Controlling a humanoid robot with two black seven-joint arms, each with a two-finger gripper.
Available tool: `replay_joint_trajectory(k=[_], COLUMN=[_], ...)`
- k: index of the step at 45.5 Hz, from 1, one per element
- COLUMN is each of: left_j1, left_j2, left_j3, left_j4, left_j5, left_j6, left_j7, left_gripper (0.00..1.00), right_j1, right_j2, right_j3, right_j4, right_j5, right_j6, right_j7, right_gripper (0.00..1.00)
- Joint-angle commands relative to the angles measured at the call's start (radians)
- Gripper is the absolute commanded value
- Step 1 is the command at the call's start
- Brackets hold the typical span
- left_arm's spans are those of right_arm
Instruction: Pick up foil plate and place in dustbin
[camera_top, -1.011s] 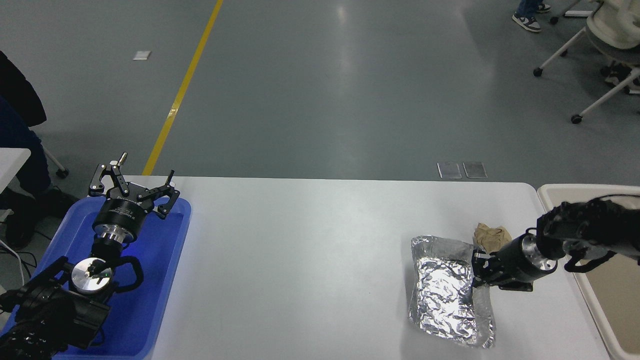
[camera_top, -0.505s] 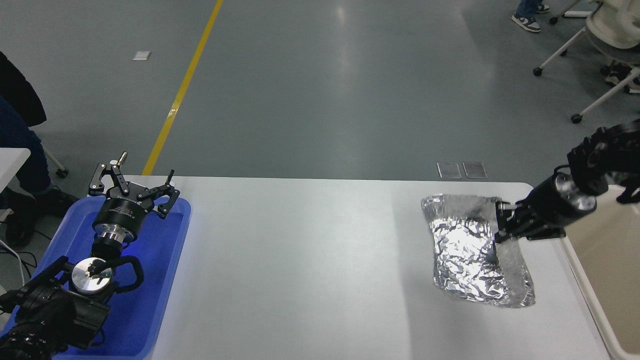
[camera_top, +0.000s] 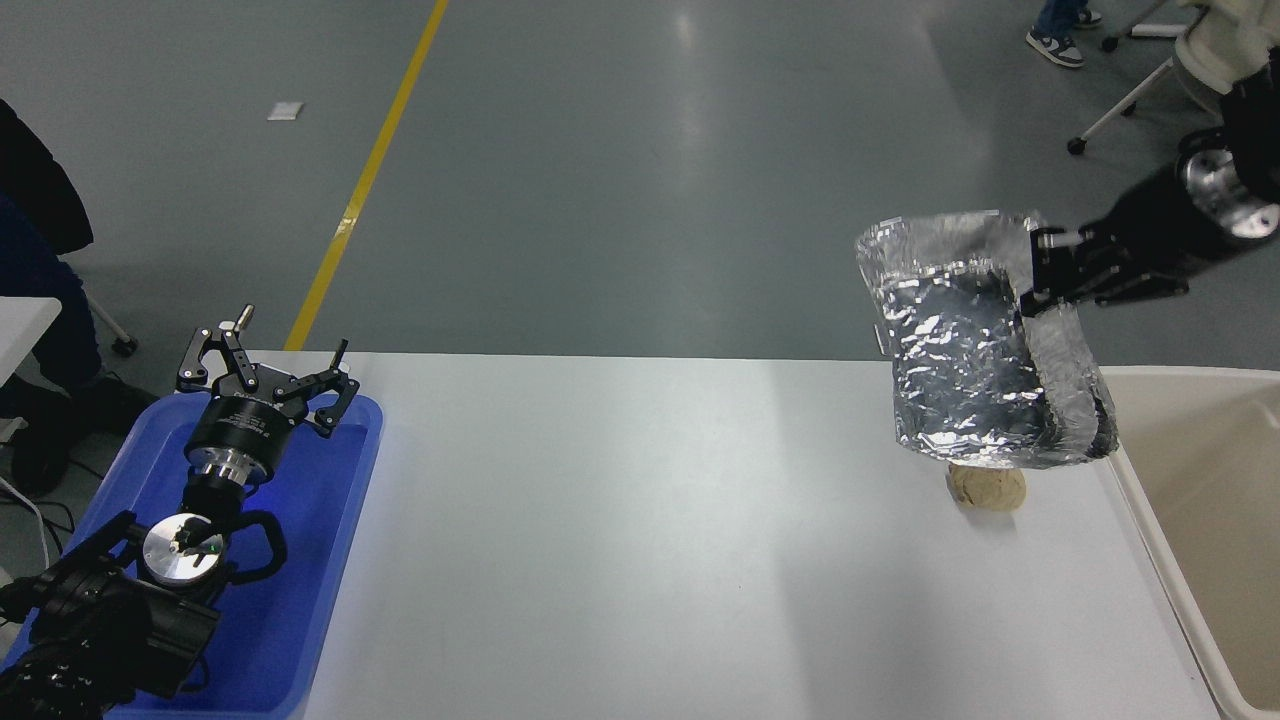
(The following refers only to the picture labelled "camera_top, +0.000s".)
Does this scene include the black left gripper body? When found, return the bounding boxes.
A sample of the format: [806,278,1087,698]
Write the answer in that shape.
[185,393,303,471]

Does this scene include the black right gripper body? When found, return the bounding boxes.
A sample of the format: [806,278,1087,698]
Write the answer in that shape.
[1088,165,1243,291]

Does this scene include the silver foil tray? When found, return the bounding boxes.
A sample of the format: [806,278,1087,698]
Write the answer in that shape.
[854,208,1120,472]

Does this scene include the chair leg with caster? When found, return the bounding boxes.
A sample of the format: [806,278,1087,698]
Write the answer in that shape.
[86,294,140,358]

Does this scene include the white wheeled chair base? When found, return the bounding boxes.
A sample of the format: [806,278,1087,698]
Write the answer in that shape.
[1065,0,1201,157]

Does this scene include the blue plastic tray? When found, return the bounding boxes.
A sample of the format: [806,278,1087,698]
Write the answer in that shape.
[0,391,386,720]

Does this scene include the white side table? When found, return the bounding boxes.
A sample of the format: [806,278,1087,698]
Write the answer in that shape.
[0,295,64,387]

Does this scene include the crumpled tan paper ball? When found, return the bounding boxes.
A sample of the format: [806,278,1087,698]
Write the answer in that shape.
[945,461,1029,514]

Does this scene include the large pale bin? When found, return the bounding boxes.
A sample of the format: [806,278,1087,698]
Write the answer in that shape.
[1099,365,1280,720]

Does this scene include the black cable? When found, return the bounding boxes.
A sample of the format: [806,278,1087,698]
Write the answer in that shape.
[0,492,78,561]

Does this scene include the white cable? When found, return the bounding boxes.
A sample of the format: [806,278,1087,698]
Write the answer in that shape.
[0,474,53,573]

